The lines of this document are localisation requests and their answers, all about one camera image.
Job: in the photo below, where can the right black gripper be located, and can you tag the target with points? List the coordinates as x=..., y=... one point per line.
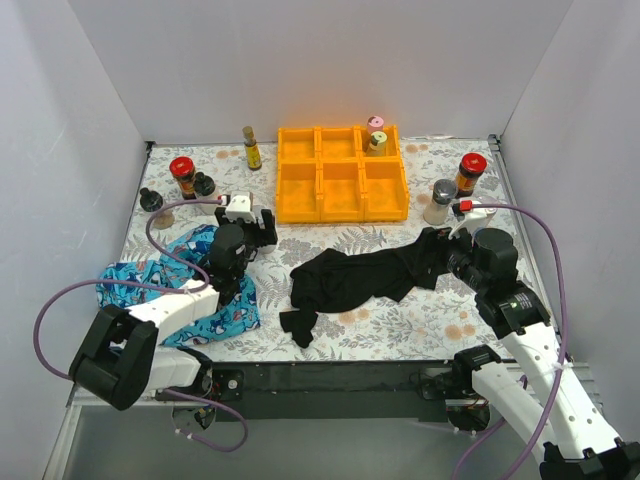
x=444, y=252

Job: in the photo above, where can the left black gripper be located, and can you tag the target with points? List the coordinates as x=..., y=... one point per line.
x=261, y=232

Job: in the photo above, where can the yellow-lid spice shaker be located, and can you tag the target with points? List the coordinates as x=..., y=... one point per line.
x=376, y=146

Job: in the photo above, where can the pink-lid spice shaker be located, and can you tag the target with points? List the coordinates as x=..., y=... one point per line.
x=375, y=124

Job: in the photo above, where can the blue-label spice jar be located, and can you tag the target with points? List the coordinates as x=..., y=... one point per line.
x=482, y=223
x=257, y=207

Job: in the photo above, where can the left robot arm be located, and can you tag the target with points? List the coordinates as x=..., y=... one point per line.
x=149, y=347

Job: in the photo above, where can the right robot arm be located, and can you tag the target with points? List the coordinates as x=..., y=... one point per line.
x=564, y=430

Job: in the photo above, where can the grey-lid spice shaker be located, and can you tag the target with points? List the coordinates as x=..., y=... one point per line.
x=443, y=193

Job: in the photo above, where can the small yellow-label sauce bottle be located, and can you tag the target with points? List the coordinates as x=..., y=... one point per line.
x=253, y=156

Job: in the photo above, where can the orange six-compartment bin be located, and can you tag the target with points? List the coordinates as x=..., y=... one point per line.
x=328, y=175

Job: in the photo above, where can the black-cap white bottle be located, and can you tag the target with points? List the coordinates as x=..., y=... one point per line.
x=205, y=188

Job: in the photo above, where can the black cloth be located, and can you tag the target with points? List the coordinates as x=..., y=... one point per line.
x=334, y=282

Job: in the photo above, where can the right red-lid sauce jar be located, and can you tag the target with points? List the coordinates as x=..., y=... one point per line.
x=471, y=168

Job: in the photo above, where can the red-lid sauce jar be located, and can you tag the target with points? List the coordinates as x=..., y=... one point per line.
x=471, y=168
x=183, y=171

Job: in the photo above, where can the left red-lid sauce jar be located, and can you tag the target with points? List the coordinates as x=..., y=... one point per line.
x=183, y=171

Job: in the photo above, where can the small black-cap bottle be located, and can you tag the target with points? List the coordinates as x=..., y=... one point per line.
x=151, y=202

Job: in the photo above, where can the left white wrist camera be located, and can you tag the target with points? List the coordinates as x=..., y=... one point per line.
x=239, y=206

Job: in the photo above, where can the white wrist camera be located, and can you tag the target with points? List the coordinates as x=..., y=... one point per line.
x=239, y=206
x=467, y=211

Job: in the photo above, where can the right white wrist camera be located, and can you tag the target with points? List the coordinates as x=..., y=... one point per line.
x=467, y=211

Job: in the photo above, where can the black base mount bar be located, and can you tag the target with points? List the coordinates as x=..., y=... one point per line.
x=423, y=390

